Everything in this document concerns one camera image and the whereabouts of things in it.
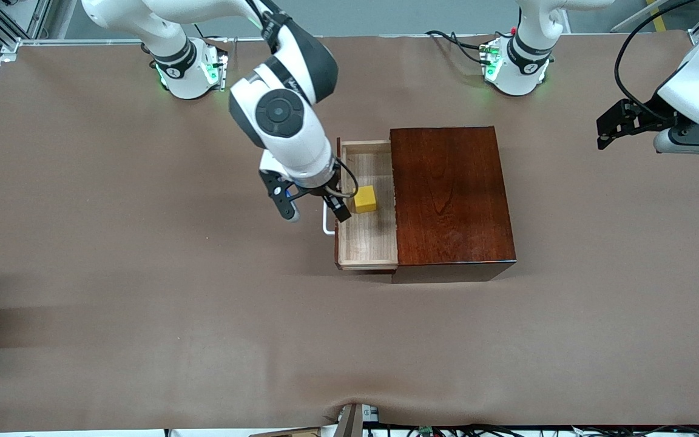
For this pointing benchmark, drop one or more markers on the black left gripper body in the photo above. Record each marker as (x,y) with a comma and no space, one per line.
(645,116)

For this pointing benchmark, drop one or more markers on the dark wooden drawer cabinet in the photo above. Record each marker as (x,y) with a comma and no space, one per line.
(452,194)

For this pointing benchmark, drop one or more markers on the brown paper table cover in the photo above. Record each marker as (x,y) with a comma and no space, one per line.
(143,273)

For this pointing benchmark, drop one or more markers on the yellow cube block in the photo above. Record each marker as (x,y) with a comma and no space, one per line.
(365,199)

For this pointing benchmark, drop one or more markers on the metal bracket at table edge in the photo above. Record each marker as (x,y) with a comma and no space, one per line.
(352,420)

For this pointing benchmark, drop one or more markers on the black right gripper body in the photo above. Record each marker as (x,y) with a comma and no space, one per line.
(327,192)

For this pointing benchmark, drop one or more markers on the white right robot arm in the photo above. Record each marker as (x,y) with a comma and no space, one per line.
(283,115)

